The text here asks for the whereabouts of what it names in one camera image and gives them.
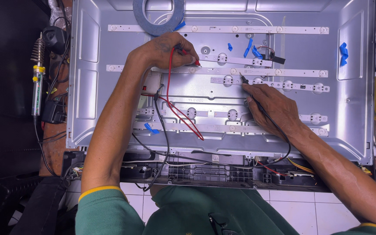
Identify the LED strip with four lenses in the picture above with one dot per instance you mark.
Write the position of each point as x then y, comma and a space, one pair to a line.
292, 85

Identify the person's left hand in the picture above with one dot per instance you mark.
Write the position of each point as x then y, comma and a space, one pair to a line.
157, 52

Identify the person's left fingers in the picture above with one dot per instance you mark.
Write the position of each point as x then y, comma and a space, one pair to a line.
188, 54

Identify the black plug adapter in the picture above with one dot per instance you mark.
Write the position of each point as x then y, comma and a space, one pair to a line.
53, 112

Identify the red test probe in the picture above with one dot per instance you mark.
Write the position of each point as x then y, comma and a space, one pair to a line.
197, 62

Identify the crumpled blue tape piece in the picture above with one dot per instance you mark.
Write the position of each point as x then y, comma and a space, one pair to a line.
150, 128

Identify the black plastic television frame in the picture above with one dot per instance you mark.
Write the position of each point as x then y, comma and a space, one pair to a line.
214, 173

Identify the silver metal television back panel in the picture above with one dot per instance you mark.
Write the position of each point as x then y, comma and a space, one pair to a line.
305, 107

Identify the white tester box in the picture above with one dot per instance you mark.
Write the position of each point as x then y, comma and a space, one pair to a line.
153, 83

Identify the black eyeglasses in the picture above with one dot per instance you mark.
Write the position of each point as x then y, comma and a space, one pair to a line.
219, 223

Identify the short LED strip with lenses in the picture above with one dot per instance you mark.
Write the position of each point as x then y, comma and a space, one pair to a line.
237, 60

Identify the long LED strip with lenses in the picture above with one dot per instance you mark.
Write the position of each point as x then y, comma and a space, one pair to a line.
201, 113

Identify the large blue tape piece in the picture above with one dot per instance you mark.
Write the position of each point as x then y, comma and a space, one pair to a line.
343, 54

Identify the long blue tape piece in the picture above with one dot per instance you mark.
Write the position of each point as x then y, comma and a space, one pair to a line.
248, 47

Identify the green shirt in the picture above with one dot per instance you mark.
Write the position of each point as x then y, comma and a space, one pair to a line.
181, 212

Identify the blue tape roll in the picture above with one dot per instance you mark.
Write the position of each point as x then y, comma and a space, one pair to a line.
139, 16

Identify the long white flat LED strip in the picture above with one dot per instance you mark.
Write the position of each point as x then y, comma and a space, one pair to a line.
299, 72
256, 29
214, 128

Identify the person's right hand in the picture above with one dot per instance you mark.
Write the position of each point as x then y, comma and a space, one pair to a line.
274, 109

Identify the black test probe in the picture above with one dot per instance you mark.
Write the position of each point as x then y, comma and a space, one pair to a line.
244, 79

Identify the clear plastic bag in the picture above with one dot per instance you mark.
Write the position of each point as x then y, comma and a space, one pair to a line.
56, 11

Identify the small blue tape piece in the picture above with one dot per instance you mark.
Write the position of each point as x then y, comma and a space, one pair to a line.
229, 47

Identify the black power adapter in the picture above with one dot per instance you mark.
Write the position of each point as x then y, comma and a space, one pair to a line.
54, 39

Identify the folded blue tape piece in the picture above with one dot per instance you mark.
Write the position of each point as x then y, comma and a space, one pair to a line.
256, 53

